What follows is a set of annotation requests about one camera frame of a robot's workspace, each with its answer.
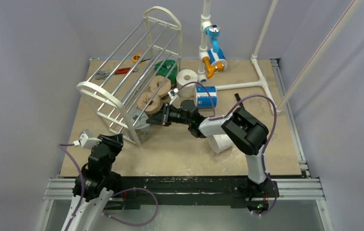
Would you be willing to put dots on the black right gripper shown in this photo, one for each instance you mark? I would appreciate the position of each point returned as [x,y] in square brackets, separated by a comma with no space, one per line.
[165,115]

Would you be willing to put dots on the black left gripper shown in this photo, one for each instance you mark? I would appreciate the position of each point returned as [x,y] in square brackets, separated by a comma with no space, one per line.
[115,141]

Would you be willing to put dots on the grey paper roll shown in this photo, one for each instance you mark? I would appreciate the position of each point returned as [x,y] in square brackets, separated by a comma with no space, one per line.
[142,129]

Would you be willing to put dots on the brown roll with print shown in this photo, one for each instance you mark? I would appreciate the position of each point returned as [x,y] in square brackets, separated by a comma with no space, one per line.
[150,102]

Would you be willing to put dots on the white metal shelf rack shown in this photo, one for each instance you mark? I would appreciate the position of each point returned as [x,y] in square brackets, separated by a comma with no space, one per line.
[157,36]

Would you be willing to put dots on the green paper roll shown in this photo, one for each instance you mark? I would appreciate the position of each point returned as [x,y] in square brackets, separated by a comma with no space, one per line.
[167,68]

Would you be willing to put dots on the unwrapped white paper roll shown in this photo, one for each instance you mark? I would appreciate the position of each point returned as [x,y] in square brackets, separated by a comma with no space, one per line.
[219,143]

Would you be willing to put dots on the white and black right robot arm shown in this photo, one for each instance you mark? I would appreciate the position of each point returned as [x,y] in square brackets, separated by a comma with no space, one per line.
[246,132]

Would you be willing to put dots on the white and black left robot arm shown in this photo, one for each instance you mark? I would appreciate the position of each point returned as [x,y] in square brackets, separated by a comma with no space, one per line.
[96,181]

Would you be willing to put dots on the blue white packaged roll front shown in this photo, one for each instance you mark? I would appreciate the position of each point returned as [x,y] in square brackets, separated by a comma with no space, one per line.
[206,98]

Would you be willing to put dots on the upright white paper roll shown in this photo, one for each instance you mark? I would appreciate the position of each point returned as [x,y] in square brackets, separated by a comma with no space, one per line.
[183,77]

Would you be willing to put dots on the yellow tape measure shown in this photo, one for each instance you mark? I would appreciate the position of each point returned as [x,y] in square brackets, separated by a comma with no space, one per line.
[138,58]

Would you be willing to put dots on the orange faucet valve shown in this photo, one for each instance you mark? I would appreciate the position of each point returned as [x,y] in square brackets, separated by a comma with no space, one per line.
[212,69]

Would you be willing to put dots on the black screwdriver tool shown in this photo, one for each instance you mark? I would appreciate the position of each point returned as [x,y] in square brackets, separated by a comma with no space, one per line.
[238,98]

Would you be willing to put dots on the blue faucet valve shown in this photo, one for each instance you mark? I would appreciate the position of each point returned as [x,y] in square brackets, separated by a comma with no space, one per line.
[213,32]

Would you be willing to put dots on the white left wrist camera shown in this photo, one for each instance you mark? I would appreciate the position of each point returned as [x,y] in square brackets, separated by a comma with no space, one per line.
[86,140]

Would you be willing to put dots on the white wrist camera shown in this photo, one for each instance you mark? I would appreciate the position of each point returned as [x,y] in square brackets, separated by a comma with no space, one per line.
[86,140]
[173,95]

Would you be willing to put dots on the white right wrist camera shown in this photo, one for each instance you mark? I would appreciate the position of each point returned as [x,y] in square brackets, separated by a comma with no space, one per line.
[173,95]

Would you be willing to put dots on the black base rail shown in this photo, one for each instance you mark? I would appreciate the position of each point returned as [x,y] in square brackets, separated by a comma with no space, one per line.
[190,190]

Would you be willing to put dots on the red handled pliers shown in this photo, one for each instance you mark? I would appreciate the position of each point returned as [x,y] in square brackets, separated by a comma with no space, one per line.
[102,74]

